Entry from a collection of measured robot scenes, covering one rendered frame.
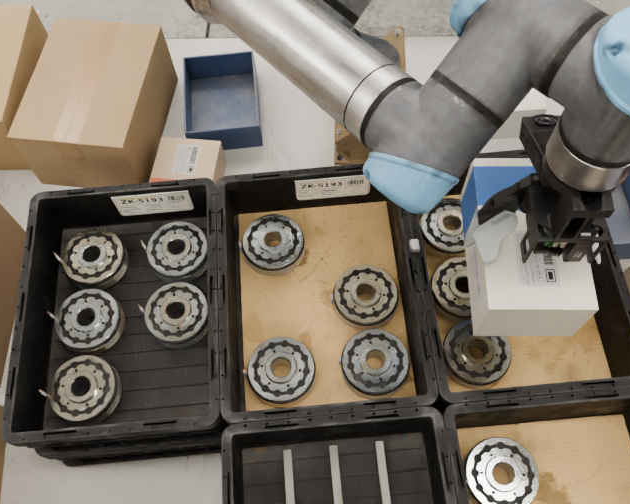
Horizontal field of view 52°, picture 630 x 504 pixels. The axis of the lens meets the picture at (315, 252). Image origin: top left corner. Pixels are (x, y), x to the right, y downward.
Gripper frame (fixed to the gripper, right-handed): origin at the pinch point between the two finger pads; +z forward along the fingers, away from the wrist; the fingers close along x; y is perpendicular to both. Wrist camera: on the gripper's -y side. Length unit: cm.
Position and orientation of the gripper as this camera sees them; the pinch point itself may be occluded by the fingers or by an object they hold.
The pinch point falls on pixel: (525, 239)
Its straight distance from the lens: 82.5
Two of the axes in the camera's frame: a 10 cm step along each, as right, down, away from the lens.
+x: 10.0, 0.0, -0.3
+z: 0.3, 4.4, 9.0
